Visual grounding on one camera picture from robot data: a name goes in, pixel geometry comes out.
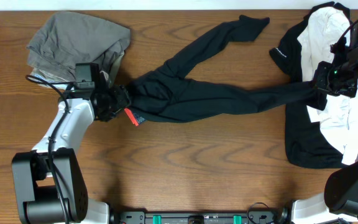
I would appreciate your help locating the folded grey-brown trousers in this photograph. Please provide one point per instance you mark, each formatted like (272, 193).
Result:
(68, 38)

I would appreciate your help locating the black leggings with red waistband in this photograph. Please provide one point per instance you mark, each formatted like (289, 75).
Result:
(166, 95)

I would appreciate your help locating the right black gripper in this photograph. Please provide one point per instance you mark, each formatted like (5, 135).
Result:
(321, 82)

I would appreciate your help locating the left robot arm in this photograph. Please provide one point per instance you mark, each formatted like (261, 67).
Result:
(48, 182)

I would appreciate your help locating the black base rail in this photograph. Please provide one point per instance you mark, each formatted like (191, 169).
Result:
(138, 217)

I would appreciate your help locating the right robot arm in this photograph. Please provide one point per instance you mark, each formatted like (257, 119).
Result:
(339, 201)

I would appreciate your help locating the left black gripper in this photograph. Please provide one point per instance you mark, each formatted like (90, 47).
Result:
(123, 98)

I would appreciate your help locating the black and white shirt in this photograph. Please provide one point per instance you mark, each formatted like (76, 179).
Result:
(322, 133)

